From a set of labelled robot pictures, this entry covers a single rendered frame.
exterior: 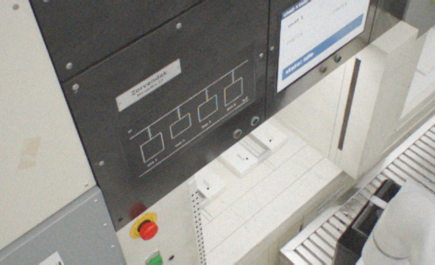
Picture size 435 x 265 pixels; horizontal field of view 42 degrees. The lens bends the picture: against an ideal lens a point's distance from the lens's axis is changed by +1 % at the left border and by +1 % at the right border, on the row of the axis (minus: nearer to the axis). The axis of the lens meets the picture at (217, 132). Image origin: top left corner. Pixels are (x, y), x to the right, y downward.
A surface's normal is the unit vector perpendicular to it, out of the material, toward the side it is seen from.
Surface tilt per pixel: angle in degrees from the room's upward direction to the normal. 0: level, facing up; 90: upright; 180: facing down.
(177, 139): 90
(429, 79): 0
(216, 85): 90
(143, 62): 90
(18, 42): 90
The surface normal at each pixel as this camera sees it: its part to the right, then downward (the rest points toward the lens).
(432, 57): -0.04, -0.63
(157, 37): 0.67, 0.56
